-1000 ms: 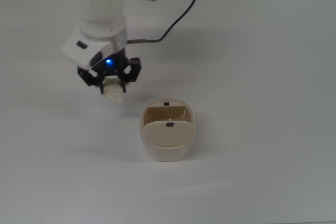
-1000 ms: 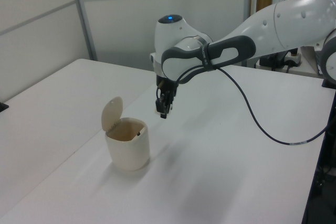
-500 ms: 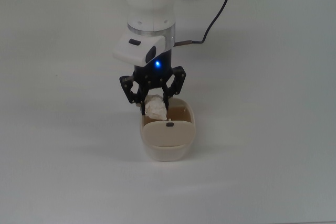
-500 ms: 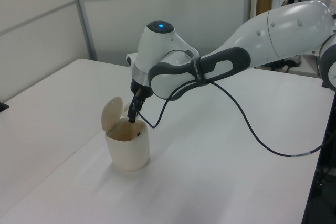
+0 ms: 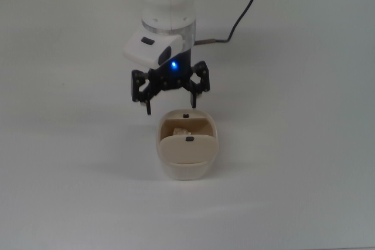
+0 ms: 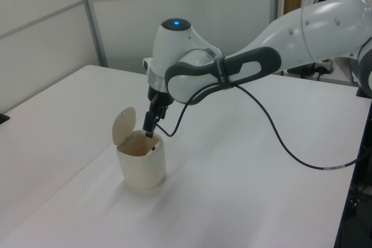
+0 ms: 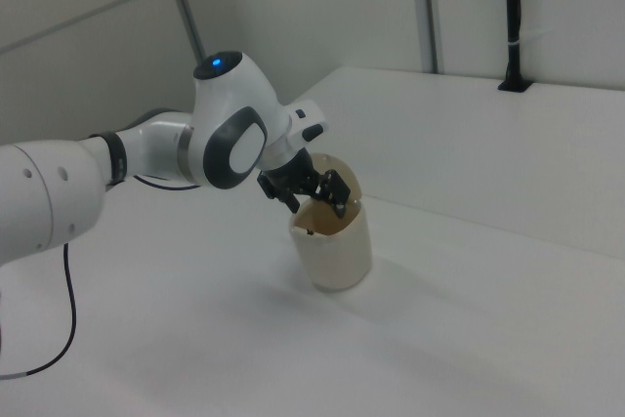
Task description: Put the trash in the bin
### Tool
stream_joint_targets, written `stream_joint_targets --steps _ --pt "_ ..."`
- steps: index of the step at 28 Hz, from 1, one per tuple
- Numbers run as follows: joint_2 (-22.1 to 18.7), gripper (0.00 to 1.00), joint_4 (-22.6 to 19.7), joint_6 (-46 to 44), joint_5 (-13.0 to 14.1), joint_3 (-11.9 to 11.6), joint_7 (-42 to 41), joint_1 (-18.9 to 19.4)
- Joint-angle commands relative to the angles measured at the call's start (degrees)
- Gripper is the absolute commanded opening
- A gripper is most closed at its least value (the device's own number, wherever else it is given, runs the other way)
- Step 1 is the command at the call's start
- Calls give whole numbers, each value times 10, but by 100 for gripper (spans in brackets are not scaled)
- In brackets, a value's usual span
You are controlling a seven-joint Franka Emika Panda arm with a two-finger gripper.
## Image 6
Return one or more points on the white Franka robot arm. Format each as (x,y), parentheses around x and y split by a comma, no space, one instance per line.
(261,53)

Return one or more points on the white power strip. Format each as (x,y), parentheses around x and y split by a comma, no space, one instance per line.
(325,66)

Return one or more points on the small cream bin with lid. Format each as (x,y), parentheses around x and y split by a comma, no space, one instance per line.
(142,166)

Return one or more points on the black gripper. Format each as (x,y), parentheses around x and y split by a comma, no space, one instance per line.
(158,98)

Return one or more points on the black table clamp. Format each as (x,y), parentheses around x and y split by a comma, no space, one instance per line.
(4,118)

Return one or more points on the black upright stand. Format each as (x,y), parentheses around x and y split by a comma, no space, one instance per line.
(356,172)

